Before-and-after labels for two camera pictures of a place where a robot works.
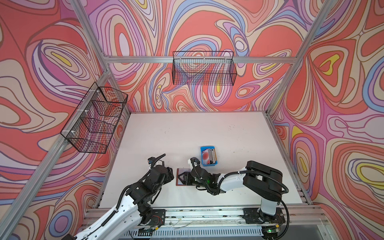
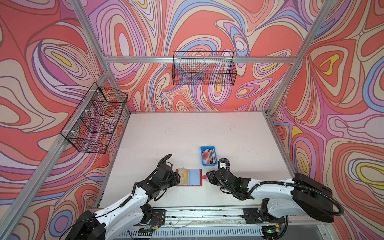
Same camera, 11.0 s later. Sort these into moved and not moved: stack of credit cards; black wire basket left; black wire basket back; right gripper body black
Moved: right gripper body black
Not moved: stack of credit cards; black wire basket back; black wire basket left
